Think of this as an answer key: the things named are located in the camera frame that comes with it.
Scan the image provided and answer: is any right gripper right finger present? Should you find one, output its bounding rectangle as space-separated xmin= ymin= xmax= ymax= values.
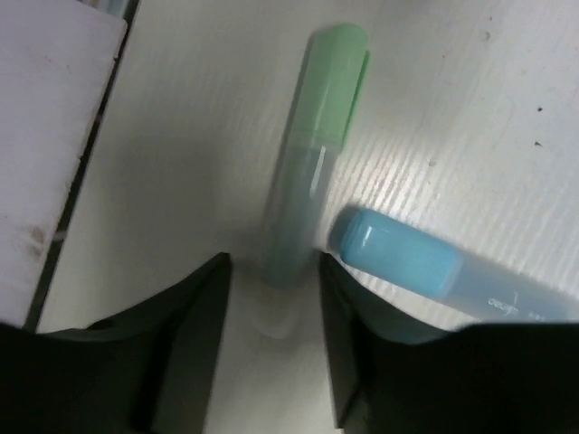
xmin=318 ymin=253 xmax=578 ymax=433

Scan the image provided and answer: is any green highlighter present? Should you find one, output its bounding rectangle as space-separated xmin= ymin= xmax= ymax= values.
xmin=260 ymin=23 xmax=370 ymax=289

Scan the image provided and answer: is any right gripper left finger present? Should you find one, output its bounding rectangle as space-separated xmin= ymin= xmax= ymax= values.
xmin=1 ymin=253 xmax=233 ymax=433

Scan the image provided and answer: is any blue highlighter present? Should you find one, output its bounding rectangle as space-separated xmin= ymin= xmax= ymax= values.
xmin=329 ymin=206 xmax=578 ymax=340

